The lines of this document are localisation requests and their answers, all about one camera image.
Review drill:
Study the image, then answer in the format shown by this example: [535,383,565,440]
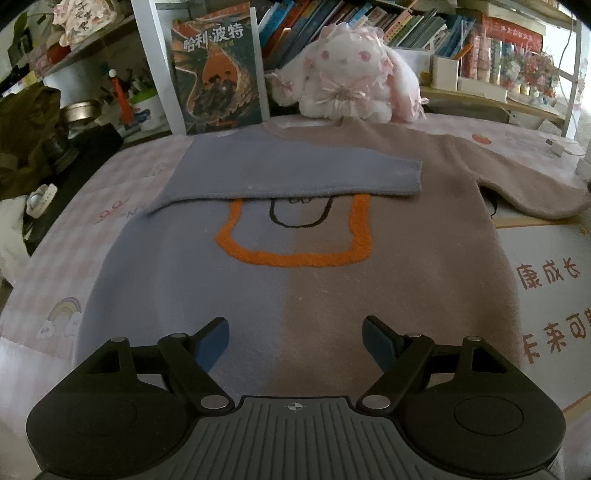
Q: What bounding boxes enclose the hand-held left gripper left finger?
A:
[81,316,232,413]

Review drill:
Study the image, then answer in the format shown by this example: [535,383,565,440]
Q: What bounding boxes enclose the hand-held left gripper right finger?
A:
[359,315,509,412]

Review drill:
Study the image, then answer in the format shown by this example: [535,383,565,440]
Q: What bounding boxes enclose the blue and beige sweater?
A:
[87,121,591,400]

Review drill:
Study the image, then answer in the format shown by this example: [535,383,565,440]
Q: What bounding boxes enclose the pink checked bed sheet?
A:
[0,111,591,467]

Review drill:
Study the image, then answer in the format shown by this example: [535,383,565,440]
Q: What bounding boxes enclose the white round gadget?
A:
[25,184,59,219]

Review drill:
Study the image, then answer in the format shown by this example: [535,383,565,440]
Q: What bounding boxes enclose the large illustrated book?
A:
[170,8,271,136]

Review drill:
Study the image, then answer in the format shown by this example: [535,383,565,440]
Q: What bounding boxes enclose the round metal tin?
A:
[60,101,103,125]

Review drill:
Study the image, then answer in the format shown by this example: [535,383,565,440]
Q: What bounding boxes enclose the white pink plush bunny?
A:
[269,23,428,125]

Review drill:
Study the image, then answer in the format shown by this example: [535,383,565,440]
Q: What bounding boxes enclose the dark olive bag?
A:
[0,85,64,202]

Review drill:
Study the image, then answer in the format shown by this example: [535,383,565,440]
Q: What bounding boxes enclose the white desk organizer box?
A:
[431,55,461,91]

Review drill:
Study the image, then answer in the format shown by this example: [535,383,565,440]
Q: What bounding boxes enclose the pink flower bouquet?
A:
[499,46,560,99]

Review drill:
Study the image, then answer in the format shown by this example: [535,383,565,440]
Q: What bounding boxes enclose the row of shelf books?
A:
[256,0,478,62]

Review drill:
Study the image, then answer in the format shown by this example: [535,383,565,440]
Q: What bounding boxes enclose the red printed box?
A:
[480,16,546,80]

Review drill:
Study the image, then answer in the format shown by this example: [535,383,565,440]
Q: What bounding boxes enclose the pink floral cloth bundle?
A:
[51,0,119,38]

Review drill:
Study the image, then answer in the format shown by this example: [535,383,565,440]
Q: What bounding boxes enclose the white metal shelf frame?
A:
[28,0,587,139]

